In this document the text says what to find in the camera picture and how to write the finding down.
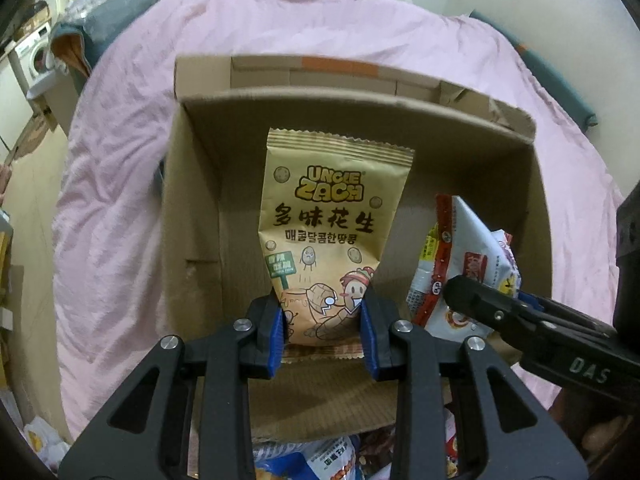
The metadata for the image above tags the white red snack bag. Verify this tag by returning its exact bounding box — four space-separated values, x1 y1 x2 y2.
406 194 522 342

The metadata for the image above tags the tan peanut snack bag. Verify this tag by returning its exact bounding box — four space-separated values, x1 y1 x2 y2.
258 129 414 360

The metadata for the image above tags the pink bed duvet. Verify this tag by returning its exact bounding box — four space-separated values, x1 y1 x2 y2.
52 0 623 436

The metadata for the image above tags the blue white snack packet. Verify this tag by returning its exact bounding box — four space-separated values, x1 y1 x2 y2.
253 437 362 480

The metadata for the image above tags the brown cardboard box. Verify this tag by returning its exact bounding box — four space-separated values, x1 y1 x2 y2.
162 54 551 442

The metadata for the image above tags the white washing machine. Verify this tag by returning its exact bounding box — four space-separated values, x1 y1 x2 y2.
12 22 51 93

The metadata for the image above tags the grey teal clothes pile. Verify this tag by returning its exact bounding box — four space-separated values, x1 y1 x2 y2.
50 0 160 91

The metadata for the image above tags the teal bed rail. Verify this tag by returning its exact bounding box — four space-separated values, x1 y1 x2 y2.
470 10 599 133

